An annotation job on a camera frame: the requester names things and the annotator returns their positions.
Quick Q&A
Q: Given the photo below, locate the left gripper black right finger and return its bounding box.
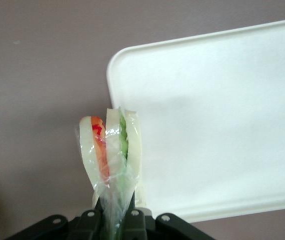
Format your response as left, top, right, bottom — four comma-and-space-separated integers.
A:
118, 191, 217, 240

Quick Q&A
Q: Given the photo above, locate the plastic-wrapped white bread sandwich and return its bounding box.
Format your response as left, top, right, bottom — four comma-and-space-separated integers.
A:
74, 106, 148, 240

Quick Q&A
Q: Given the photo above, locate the cream plastic tray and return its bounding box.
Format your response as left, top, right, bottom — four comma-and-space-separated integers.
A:
105, 16, 285, 224

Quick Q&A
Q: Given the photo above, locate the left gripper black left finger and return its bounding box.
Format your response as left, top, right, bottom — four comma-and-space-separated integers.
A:
6, 193, 106, 240

